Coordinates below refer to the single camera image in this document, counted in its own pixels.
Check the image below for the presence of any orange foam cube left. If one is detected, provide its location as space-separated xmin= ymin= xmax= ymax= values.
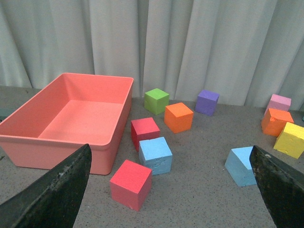
xmin=164 ymin=103 xmax=194 ymax=133

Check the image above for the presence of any red plastic bin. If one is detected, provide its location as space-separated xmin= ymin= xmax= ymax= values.
xmin=0 ymin=73 xmax=133 ymax=175

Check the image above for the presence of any pink foam cube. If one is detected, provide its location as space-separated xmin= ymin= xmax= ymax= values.
xmin=264 ymin=94 xmax=292 ymax=114

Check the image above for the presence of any yellow foam cube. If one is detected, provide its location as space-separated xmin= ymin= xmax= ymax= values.
xmin=274 ymin=122 xmax=304 ymax=159

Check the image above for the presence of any red foam cube front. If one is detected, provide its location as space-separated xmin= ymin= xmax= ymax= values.
xmin=110 ymin=160 xmax=152 ymax=211

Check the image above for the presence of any orange foam cube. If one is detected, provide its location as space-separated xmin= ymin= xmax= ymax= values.
xmin=261 ymin=108 xmax=294 ymax=137
xmin=164 ymin=103 xmax=194 ymax=133

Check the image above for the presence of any orange foam cube right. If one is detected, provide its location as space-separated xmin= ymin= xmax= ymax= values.
xmin=261 ymin=108 xmax=294 ymax=137

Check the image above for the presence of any green foam cube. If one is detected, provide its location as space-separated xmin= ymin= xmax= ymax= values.
xmin=144 ymin=88 xmax=170 ymax=115

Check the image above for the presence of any purple foam cube rear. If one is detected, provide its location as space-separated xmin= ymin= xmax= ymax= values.
xmin=195 ymin=90 xmax=219 ymax=116

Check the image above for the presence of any grey curtain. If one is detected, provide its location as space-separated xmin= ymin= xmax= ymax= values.
xmin=0 ymin=0 xmax=304 ymax=110

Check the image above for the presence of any red foam cube rear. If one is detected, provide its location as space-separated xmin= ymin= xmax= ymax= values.
xmin=131 ymin=117 xmax=160 ymax=152

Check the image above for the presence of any red foam cube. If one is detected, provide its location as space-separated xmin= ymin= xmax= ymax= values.
xmin=110 ymin=160 xmax=152 ymax=211
xmin=131 ymin=117 xmax=160 ymax=152

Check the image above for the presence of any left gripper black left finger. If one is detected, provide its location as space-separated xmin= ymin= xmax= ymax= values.
xmin=0 ymin=144 xmax=92 ymax=228

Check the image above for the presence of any blue foam cube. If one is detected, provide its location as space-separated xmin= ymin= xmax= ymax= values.
xmin=225 ymin=146 xmax=257 ymax=187
xmin=139 ymin=137 xmax=173 ymax=175

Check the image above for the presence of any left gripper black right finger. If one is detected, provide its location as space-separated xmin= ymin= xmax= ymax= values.
xmin=249 ymin=145 xmax=304 ymax=228

